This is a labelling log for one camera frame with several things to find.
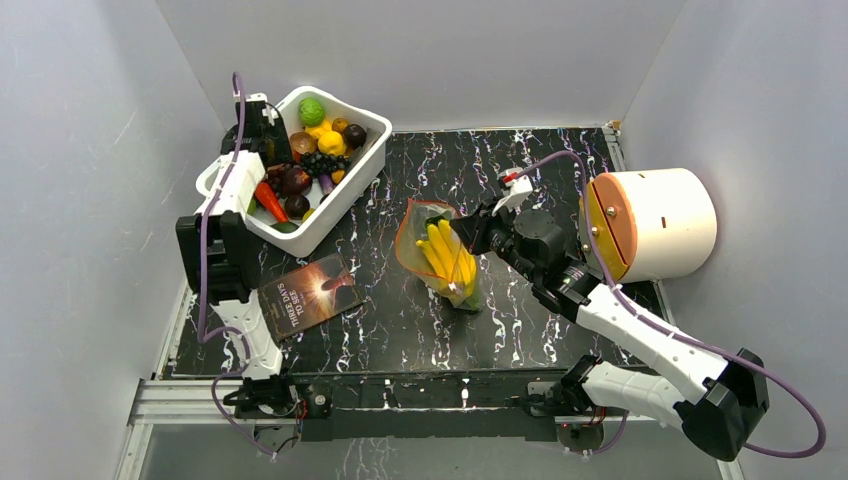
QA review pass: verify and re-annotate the green round fruit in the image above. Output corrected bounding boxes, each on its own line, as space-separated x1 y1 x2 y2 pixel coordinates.
298 97 326 127

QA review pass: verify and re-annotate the yellow banana bunch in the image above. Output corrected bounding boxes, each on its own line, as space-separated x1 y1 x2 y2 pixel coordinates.
415 218 480 299

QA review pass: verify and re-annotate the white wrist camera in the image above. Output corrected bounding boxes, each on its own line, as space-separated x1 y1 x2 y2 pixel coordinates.
493 167 533 214
234 93 282 130

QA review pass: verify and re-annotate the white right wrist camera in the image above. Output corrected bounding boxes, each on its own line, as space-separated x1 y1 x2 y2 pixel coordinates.
493 167 533 214

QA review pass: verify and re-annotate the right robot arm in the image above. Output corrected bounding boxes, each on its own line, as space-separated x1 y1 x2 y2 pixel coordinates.
450 203 769 462

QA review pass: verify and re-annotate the dark plum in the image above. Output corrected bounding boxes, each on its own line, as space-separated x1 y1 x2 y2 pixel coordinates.
280 167 313 197

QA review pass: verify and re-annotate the green leafy vegetable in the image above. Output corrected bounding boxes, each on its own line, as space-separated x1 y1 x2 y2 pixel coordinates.
423 211 483 313

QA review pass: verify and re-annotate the round cylinder with coloured lid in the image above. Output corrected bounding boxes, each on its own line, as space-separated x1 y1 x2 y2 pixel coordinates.
578 168 717 284

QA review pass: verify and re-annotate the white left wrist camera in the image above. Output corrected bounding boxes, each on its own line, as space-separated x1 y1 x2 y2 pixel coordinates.
234 93 282 130

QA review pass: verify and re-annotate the dark brown round fruit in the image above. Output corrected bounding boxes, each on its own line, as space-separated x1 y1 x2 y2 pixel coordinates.
342 124 367 149

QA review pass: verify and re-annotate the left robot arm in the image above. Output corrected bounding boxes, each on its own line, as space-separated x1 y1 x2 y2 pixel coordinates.
176 93 283 381

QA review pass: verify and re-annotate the dark grape bunch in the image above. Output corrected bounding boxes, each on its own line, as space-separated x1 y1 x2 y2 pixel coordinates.
299 151 351 177

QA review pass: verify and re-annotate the white plastic bin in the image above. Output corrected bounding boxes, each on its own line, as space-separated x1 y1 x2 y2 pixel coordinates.
195 85 393 258

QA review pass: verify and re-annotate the dark book with orange cover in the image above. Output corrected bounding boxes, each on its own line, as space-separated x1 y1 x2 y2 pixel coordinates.
258 253 364 345

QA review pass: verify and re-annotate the clear zip top bag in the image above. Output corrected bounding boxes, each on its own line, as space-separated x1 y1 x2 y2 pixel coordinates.
395 199 482 312

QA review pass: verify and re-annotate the red carrot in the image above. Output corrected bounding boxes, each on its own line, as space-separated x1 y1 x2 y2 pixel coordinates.
254 181 289 223

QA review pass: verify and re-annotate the black base bar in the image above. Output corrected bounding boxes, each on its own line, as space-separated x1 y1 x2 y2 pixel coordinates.
293 369 591 442

